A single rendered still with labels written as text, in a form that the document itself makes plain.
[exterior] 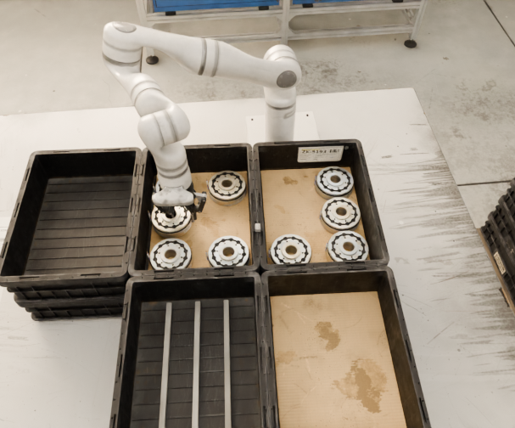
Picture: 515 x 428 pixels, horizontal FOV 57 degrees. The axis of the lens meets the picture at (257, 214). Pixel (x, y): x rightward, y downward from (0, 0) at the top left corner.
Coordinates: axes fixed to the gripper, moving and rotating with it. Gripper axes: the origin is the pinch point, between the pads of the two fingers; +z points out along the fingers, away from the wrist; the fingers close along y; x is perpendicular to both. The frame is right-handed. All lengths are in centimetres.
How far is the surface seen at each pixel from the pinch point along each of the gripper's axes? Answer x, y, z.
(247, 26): -218, -18, 87
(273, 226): 0.8, -23.4, 4.6
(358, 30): -191, -87, 74
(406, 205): -15, -66, 18
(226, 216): -2.9, -10.7, 4.5
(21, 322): 20, 43, 17
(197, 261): 11.1, -3.6, 4.5
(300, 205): -5.7, -31.2, 4.6
